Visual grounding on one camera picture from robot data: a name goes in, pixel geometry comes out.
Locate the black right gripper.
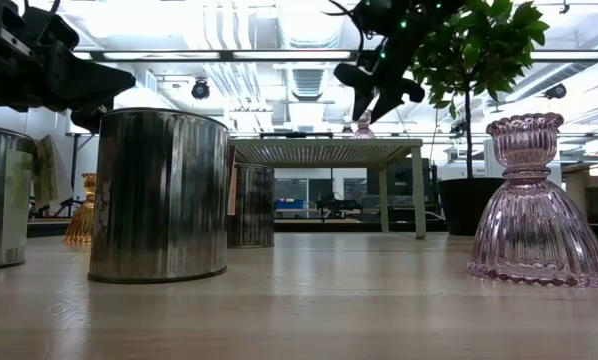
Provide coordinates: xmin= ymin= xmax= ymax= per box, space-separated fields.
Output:
xmin=334 ymin=0 xmax=430 ymax=125

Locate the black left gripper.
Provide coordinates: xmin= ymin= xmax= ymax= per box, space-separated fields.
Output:
xmin=0 ymin=0 xmax=137 ymax=134

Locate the small pink glass candle holder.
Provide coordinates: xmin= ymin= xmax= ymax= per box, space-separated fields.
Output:
xmin=353 ymin=110 xmax=376 ymax=140

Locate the large ribbed metal tin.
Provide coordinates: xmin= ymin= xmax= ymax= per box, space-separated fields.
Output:
xmin=87 ymin=107 xmax=230 ymax=285

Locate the amber glass candle holder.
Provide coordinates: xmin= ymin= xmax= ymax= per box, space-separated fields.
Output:
xmin=62 ymin=172 xmax=98 ymax=246

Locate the ribbed metal tin orange tag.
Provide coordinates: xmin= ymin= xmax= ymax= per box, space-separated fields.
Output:
xmin=227 ymin=163 xmax=276 ymax=250

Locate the large pink glass candle holder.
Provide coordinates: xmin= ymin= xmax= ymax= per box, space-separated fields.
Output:
xmin=467 ymin=112 xmax=598 ymax=289

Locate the pale green metal shelf table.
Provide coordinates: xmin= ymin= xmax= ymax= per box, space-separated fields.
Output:
xmin=227 ymin=138 xmax=428 ymax=240

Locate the cream paper hang tag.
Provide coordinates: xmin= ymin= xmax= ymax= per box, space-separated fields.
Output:
xmin=32 ymin=133 xmax=61 ymax=210

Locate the green leafy potted tree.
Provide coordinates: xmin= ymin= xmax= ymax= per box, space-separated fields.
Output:
xmin=409 ymin=0 xmax=551 ymax=180

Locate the black ceiling spotlight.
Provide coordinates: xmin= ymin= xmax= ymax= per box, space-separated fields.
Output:
xmin=544 ymin=82 xmax=568 ymax=101
xmin=190 ymin=79 xmax=212 ymax=101

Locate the black background robot stand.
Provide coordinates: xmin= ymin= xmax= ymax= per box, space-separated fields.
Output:
xmin=313 ymin=192 xmax=364 ymax=224

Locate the white cylindrical appliance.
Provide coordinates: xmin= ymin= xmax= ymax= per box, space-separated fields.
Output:
xmin=482 ymin=138 xmax=505 ymax=180

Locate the black plant pot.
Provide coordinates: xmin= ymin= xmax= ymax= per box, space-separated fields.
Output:
xmin=436 ymin=177 xmax=506 ymax=237

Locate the orange paper tag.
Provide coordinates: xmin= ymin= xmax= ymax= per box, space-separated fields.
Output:
xmin=226 ymin=144 xmax=238 ymax=217

